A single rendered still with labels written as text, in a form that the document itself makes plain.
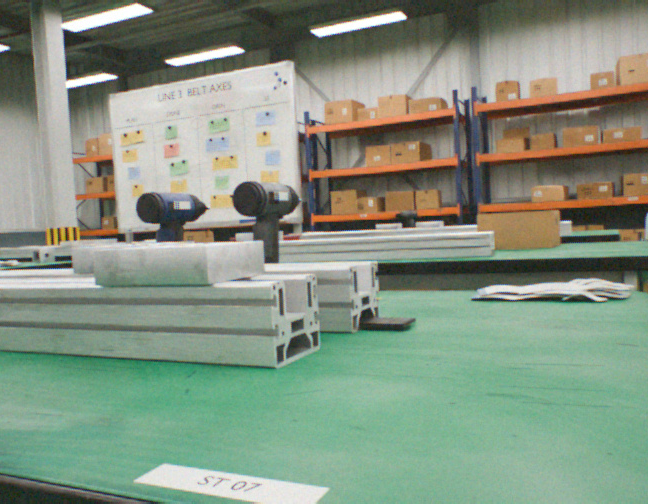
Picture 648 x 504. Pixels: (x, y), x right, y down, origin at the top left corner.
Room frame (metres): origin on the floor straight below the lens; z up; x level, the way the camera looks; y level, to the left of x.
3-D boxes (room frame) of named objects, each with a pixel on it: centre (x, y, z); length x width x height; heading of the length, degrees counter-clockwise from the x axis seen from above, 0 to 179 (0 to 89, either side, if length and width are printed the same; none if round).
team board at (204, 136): (4.15, 0.79, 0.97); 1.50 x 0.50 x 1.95; 65
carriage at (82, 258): (0.98, 0.31, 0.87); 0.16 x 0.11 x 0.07; 64
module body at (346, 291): (0.98, 0.31, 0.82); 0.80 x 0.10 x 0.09; 64
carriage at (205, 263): (0.70, 0.17, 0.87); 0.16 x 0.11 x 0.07; 64
